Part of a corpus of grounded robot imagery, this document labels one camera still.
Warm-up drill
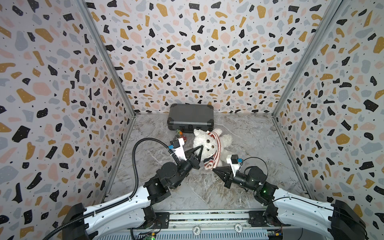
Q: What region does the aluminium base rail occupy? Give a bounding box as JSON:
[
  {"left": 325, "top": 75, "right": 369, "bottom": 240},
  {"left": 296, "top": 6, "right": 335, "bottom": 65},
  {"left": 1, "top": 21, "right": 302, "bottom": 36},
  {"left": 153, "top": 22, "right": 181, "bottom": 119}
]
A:
[{"left": 95, "top": 209, "right": 301, "bottom": 240}]

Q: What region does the white teddy bear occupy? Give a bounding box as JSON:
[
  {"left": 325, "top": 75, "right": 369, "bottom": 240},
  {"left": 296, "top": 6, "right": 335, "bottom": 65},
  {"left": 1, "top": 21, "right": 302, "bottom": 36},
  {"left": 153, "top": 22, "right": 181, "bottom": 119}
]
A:
[{"left": 193, "top": 129, "right": 233, "bottom": 167}]

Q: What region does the bag of colourful small parts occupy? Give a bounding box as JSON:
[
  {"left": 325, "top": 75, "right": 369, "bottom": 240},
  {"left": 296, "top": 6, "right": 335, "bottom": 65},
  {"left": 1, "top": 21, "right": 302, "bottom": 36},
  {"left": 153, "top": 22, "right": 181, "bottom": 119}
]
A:
[{"left": 176, "top": 130, "right": 187, "bottom": 142}]

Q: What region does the red white striped knitted sweater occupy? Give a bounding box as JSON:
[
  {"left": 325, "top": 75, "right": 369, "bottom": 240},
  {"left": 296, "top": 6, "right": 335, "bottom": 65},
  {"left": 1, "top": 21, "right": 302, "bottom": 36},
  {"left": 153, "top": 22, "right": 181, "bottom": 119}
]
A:
[{"left": 204, "top": 131, "right": 222, "bottom": 170}]

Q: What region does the black corrugated cable conduit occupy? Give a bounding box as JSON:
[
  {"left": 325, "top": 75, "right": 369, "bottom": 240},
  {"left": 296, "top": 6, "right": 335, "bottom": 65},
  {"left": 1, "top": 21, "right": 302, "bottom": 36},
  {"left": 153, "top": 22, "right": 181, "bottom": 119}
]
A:
[{"left": 41, "top": 137, "right": 170, "bottom": 240}]

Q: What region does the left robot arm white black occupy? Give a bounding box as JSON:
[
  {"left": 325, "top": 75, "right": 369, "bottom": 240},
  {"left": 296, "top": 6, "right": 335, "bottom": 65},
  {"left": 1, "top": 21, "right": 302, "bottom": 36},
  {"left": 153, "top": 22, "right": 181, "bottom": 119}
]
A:
[{"left": 62, "top": 146, "right": 203, "bottom": 240}]

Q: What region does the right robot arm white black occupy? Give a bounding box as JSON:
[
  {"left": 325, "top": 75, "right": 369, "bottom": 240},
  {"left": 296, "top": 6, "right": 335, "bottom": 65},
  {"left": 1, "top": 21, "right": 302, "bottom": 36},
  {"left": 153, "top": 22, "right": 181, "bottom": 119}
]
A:
[{"left": 213, "top": 166, "right": 368, "bottom": 240}]

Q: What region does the dark grey hard case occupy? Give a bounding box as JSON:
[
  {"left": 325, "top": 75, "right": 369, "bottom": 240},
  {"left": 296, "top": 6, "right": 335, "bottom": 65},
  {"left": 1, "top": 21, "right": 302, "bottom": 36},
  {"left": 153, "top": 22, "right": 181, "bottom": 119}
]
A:
[{"left": 167, "top": 104, "right": 215, "bottom": 134}]

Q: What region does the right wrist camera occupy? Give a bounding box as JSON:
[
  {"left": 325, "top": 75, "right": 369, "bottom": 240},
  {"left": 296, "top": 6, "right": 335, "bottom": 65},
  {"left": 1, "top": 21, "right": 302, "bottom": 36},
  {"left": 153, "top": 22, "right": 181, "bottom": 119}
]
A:
[{"left": 227, "top": 155, "right": 243, "bottom": 176}]

